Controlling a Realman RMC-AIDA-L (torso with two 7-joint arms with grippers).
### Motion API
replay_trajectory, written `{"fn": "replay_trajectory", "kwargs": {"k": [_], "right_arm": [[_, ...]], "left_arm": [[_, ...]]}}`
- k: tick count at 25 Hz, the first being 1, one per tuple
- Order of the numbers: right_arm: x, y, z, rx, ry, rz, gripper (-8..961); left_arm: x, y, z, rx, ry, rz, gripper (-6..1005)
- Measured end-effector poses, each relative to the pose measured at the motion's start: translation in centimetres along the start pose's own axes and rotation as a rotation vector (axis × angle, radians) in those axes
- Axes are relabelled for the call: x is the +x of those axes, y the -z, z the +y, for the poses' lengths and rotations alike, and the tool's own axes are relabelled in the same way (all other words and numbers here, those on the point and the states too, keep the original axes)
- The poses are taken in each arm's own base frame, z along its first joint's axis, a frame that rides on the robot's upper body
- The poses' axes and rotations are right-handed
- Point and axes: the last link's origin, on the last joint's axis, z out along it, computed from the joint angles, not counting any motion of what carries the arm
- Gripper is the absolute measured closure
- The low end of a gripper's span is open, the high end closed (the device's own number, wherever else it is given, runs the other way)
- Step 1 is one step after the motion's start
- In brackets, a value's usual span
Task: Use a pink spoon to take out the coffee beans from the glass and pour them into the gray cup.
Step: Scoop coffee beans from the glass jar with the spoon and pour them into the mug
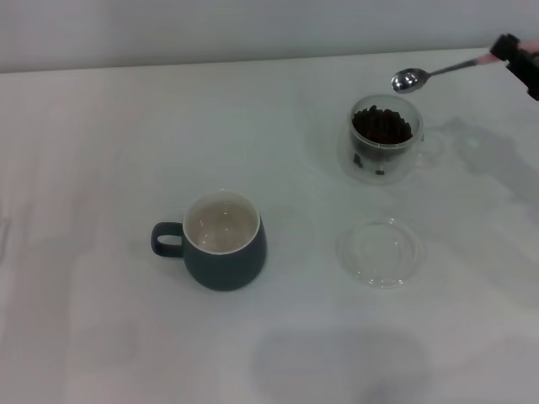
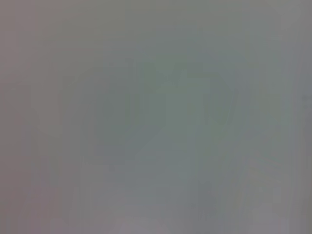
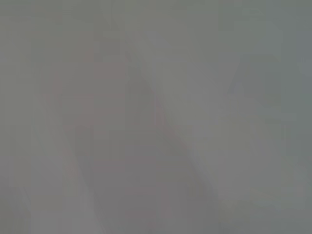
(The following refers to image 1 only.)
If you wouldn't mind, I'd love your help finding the pink-handled metal spoon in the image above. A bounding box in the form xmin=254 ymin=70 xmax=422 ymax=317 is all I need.
xmin=391 ymin=40 xmax=538 ymax=94

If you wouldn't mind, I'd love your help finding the pile of coffee beans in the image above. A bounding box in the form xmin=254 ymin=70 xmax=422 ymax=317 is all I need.
xmin=351 ymin=105 xmax=414 ymax=146

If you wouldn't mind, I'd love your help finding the clear double-wall glass cup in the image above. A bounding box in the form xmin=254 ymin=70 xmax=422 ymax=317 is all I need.
xmin=336 ymin=94 xmax=446 ymax=185

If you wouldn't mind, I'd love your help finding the dark blue ceramic mug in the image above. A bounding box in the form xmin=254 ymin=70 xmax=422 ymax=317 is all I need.
xmin=151 ymin=189 xmax=268 ymax=292

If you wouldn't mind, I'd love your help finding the clear glass saucer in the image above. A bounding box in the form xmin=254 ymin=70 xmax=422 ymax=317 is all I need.
xmin=335 ymin=216 xmax=422 ymax=290

